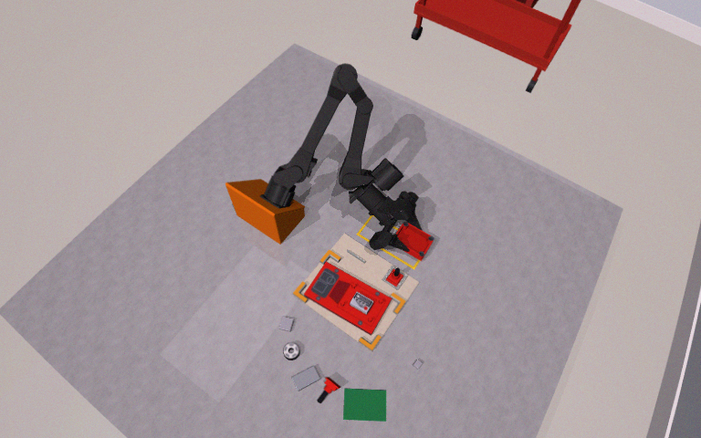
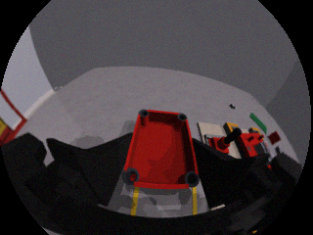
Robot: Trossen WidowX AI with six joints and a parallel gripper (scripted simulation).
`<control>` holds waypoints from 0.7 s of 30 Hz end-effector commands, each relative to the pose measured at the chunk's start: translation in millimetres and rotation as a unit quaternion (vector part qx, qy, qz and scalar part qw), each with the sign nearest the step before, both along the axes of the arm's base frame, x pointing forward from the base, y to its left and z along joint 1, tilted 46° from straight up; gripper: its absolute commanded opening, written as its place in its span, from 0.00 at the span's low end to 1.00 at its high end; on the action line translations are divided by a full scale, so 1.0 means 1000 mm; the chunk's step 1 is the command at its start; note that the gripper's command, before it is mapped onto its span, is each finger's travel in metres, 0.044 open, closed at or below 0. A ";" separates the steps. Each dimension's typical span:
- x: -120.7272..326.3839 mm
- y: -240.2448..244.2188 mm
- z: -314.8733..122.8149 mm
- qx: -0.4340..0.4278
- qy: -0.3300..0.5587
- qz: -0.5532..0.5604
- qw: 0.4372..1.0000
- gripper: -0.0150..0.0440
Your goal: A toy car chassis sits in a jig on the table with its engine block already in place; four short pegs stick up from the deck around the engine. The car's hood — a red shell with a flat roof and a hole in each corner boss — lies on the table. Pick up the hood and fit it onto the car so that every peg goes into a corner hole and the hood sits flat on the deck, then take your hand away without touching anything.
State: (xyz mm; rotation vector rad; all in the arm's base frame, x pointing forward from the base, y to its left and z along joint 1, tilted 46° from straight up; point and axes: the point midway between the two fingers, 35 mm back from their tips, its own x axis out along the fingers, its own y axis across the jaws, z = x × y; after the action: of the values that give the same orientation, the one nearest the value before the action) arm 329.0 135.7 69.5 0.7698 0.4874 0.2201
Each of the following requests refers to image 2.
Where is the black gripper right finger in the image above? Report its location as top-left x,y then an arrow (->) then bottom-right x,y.
192,138 -> 270,209

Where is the beige flat plate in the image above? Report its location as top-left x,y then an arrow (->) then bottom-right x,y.
197,121 -> 262,211

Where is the green flat rectangular mat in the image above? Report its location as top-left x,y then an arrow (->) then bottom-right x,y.
250,113 -> 267,134

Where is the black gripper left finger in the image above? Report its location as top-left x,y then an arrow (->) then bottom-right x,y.
47,132 -> 133,207

